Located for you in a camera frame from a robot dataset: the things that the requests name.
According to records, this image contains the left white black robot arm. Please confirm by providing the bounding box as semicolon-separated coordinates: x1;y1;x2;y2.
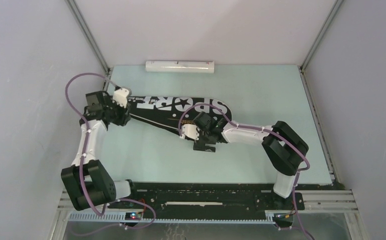
61;88;139;211

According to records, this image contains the purple cable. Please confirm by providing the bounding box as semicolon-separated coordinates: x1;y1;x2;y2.
65;72;157;230
178;103;316;239

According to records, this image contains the left electronics board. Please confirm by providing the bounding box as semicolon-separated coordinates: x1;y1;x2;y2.
124;212;143;221

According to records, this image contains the white shuttlecock tube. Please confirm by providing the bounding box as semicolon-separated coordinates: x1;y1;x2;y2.
145;60;215;74

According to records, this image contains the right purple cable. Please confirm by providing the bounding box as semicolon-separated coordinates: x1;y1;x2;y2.
178;103;316;239

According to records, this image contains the electronics board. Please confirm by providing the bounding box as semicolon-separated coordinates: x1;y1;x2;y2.
273;214;294;230
124;212;143;221

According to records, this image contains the black racket cover bag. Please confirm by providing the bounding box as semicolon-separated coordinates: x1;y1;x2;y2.
128;96;232;135

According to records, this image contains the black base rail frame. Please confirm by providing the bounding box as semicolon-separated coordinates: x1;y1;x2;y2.
57;182;358;226

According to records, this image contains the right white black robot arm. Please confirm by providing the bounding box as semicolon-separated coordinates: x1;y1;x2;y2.
180;112;310;209

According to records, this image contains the right electronics board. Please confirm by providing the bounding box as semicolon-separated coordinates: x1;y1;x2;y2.
273;214;294;230

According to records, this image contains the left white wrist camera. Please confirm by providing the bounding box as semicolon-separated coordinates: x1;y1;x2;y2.
112;86;131;108

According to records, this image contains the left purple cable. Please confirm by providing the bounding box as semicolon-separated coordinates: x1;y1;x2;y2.
65;72;157;230

